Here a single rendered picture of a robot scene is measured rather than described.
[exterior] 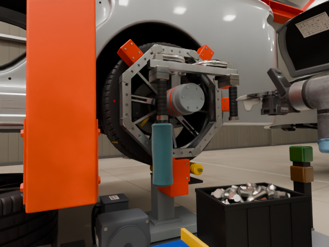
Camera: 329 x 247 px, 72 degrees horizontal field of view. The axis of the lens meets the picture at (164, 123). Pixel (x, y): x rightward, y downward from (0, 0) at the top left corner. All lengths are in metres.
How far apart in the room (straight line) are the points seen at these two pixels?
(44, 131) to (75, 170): 0.12
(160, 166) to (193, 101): 0.31
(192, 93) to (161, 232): 0.68
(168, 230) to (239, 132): 8.92
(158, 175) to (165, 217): 0.41
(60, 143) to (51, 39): 0.25
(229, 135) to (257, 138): 1.76
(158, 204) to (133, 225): 0.45
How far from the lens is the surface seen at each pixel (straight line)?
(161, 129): 0.94
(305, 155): 0.67
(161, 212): 1.31
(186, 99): 0.98
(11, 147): 6.46
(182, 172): 1.13
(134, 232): 0.86
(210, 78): 1.25
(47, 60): 0.64
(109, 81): 1.12
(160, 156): 0.95
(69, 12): 0.69
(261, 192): 0.54
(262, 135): 11.19
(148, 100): 1.18
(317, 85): 0.76
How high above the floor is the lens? 0.70
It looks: 2 degrees up
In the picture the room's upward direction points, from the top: 1 degrees counter-clockwise
